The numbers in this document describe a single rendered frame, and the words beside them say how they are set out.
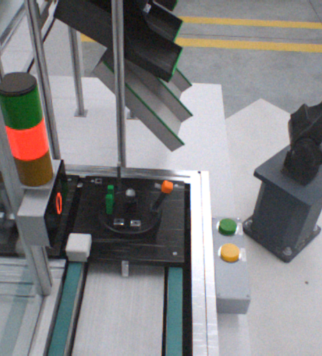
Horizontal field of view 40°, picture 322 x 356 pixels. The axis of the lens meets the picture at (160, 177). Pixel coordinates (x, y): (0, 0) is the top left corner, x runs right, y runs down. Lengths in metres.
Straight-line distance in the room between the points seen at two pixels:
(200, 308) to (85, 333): 0.22
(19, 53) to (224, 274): 1.26
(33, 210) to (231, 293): 0.43
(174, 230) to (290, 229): 0.26
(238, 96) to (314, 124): 2.33
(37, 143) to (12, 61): 1.22
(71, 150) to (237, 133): 0.52
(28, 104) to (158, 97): 0.66
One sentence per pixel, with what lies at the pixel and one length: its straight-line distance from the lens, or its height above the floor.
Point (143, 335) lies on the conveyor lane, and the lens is 0.88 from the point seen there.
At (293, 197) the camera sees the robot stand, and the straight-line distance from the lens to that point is 0.96.
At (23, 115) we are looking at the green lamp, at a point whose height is 1.38.
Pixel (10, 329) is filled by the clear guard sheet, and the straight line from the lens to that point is 0.73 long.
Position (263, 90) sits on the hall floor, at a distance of 3.33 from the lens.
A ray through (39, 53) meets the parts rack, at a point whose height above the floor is 1.25.
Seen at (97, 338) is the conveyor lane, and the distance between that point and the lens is 0.88.
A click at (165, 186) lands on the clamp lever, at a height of 1.07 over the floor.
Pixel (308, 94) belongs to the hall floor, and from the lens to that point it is 3.38.
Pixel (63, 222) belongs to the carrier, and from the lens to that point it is 0.98.
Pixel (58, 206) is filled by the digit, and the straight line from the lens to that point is 0.69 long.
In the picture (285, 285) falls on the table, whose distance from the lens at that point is 1.06.
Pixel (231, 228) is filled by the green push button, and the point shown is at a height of 0.97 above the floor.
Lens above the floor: 1.70
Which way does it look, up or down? 43 degrees down
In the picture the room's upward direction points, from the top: 3 degrees clockwise
